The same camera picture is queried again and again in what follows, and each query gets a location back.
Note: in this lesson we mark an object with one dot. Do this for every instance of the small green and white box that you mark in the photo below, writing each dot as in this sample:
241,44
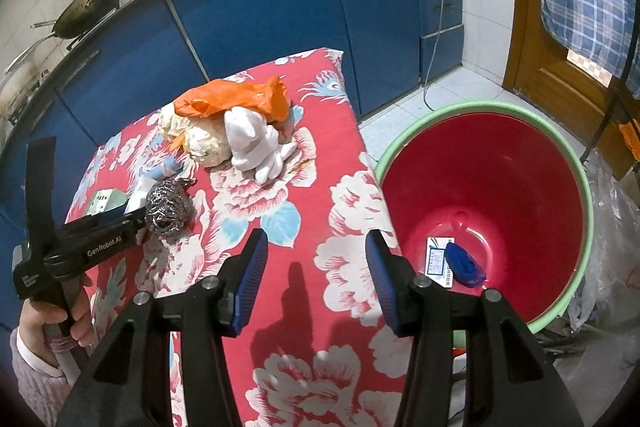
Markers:
102,201

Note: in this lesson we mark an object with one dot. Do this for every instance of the white glove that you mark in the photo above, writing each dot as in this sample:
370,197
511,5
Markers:
250,142

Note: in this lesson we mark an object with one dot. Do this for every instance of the person's left forearm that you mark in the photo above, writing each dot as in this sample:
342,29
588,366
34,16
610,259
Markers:
32,387

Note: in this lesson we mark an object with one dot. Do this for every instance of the orange plastic bag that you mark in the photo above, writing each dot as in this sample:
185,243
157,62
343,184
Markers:
225,97

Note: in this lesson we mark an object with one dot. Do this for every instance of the red floral tablecloth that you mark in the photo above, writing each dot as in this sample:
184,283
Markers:
320,157

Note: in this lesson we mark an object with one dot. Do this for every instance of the cream crumpled lump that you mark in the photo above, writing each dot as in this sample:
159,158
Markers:
205,142

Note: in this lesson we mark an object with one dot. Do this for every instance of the wooden door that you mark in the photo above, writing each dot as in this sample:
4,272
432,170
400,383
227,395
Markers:
530,57

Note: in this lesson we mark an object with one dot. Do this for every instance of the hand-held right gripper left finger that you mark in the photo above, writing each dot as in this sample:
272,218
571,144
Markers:
255,267

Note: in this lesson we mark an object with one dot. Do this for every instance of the orange item on rack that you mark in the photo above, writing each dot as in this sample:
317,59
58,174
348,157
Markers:
629,132

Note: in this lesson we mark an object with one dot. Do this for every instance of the blue kitchen cabinet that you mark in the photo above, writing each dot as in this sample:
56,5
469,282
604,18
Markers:
260,2

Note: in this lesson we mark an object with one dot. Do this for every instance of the white printed card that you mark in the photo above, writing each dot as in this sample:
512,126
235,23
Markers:
434,259

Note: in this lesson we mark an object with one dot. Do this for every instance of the red basin with green rim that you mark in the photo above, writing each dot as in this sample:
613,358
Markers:
475,167

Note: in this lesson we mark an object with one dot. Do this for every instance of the blue crumpled wrapper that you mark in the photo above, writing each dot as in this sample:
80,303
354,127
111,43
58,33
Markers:
465,264

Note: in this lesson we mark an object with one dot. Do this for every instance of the dark metal wok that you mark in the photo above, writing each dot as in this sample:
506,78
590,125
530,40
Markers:
90,2

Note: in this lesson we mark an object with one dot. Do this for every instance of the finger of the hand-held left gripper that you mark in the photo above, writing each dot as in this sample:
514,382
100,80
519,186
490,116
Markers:
136,229

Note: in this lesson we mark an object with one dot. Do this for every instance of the clear plastic bag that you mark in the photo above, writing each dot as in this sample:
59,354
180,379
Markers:
615,227

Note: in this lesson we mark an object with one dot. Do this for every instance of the white paper packet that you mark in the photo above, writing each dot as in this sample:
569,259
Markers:
140,194

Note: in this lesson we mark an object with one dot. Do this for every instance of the steel wool scourer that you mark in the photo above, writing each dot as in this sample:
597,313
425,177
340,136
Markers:
167,207

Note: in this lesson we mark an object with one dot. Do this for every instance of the person's left hand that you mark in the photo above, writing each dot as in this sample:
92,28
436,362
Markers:
80,312

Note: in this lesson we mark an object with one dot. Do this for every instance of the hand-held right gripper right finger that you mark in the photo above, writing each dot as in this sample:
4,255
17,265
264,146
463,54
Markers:
382,277

